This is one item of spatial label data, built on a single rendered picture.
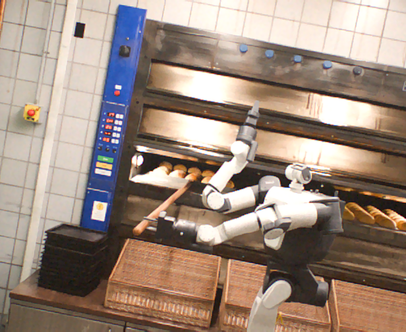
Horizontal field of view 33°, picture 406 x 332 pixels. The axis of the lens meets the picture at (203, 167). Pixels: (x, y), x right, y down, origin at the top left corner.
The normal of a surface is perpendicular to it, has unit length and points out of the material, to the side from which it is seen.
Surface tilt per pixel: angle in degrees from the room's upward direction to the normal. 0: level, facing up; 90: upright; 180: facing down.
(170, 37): 90
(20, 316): 90
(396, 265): 70
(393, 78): 90
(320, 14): 90
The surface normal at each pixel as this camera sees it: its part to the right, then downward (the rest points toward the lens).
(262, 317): -0.05, 0.50
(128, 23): -0.04, 0.08
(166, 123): 0.02, -0.25
